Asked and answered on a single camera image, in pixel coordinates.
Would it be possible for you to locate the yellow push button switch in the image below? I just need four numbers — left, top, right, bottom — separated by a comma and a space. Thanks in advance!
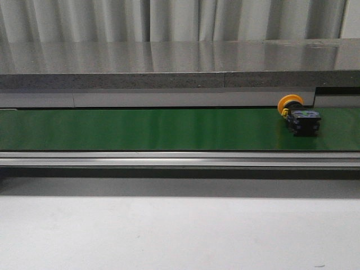
277, 94, 321, 137

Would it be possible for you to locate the green conveyor belt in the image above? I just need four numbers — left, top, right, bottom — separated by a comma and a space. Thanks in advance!
1, 108, 359, 151

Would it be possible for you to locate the grey stone-edged table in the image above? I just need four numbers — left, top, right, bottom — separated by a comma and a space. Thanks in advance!
1, 39, 359, 89

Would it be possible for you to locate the grey pleated curtain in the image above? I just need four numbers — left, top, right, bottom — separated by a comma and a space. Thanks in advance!
1, 0, 359, 43

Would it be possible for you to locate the rear aluminium conveyor rail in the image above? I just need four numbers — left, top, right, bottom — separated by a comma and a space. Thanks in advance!
1, 87, 359, 109

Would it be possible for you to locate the aluminium conveyor rail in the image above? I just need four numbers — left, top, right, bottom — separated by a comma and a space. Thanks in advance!
1, 151, 359, 169
1, 87, 359, 109

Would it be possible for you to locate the front aluminium conveyor rail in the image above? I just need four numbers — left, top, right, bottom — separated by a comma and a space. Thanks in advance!
1, 151, 359, 169

